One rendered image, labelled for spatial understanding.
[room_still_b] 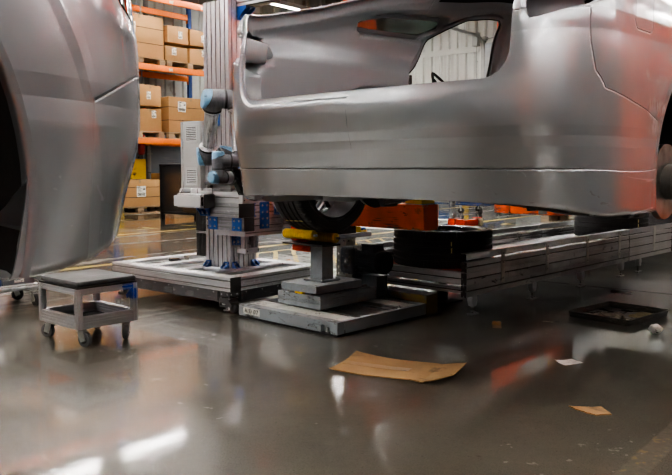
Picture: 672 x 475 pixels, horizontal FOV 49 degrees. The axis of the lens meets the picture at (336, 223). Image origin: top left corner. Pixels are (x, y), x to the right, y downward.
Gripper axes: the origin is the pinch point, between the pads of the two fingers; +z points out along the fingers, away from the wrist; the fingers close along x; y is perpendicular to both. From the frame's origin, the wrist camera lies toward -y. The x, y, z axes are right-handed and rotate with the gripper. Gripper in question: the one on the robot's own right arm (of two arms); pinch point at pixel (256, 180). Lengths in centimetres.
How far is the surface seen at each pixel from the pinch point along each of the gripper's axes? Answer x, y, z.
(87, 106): -244, 18, -244
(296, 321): -54, -79, -18
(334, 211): -41, -19, 28
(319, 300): -58, -68, -3
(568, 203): -242, -4, -71
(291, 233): -29.2, -31.6, 2.5
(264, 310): -27, -76, -18
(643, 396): -246, -83, -9
